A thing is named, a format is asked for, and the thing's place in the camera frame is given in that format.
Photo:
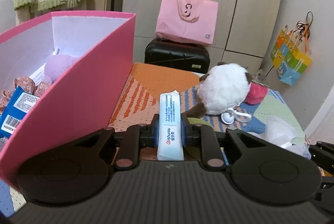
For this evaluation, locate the white keyring clip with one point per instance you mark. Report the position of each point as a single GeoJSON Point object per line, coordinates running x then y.
{"type": "Point", "coordinates": [232, 115]}

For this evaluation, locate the lilac plush toy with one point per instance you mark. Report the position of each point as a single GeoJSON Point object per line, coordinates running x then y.
{"type": "Point", "coordinates": [56, 66]}

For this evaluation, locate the white plastic-wrapped item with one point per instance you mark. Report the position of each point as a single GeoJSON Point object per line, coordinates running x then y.
{"type": "Point", "coordinates": [278, 132]}

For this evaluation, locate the blue wet wipes pack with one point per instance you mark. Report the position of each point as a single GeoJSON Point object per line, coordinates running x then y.
{"type": "Point", "coordinates": [19, 105]}

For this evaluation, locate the light blue tissue pack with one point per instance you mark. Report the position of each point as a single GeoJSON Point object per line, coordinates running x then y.
{"type": "Point", "coordinates": [169, 146]}

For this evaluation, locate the pink tote bag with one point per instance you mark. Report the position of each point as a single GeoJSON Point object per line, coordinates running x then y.
{"type": "Point", "coordinates": [187, 21]}

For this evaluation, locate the floral fabric scrunchie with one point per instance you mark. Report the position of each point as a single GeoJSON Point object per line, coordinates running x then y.
{"type": "Point", "coordinates": [28, 86]}

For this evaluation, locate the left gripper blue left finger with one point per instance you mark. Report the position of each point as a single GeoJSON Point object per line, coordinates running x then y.
{"type": "Point", "coordinates": [155, 129]}

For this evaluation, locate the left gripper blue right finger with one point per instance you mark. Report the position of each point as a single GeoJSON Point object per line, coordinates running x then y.
{"type": "Point", "coordinates": [186, 130]}

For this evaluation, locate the patchwork table cloth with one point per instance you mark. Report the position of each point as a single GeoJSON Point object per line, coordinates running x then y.
{"type": "Point", "coordinates": [138, 100]}

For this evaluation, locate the black suitcase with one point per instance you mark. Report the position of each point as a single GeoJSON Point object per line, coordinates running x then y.
{"type": "Point", "coordinates": [187, 57]}

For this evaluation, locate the colourful paper gift bag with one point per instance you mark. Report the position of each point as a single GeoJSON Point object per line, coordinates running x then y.
{"type": "Point", "coordinates": [291, 54]}

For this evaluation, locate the pink storage box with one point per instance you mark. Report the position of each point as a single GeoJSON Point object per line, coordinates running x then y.
{"type": "Point", "coordinates": [83, 98]}

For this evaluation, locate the pink strawberry plush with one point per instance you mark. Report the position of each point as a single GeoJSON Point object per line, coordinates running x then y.
{"type": "Point", "coordinates": [256, 93]}

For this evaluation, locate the white plush cat toy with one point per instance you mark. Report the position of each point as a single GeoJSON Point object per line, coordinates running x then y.
{"type": "Point", "coordinates": [224, 86]}

